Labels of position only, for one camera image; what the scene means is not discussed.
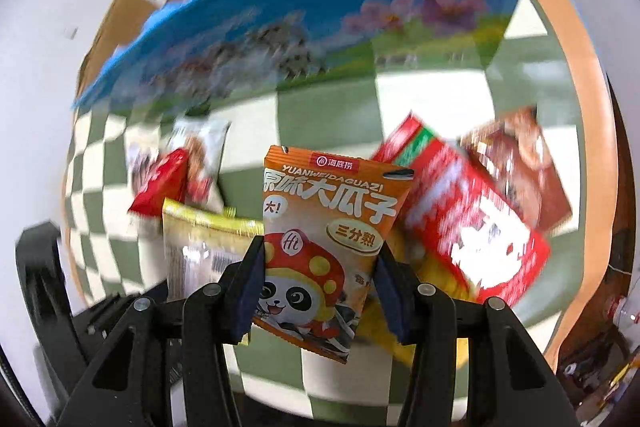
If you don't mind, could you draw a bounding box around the yellow clear snack packet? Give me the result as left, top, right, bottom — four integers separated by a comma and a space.
161, 198, 266, 303

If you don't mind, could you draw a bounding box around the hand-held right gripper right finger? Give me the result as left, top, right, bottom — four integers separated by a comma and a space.
372, 247, 581, 427

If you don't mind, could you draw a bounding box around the red snack box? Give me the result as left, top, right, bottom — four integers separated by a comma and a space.
372, 112, 551, 308

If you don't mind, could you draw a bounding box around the white snack packet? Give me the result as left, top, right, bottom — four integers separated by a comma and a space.
167, 117, 232, 212

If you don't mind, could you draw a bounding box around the blue printed carton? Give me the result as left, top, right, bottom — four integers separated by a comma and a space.
72, 0, 536, 118

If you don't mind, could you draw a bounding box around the orange panda snack packet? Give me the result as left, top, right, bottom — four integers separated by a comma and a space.
251, 145, 416, 365

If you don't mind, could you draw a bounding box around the green white checkered tablecloth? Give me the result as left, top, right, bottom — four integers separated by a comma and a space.
60, 0, 588, 418

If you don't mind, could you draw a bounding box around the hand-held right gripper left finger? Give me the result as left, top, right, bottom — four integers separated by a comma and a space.
57, 234, 266, 427

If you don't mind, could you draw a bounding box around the brown snack packet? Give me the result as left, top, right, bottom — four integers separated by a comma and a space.
460, 107, 573, 238

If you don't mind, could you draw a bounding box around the red triangular snack packet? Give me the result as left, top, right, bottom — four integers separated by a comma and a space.
127, 148, 191, 219

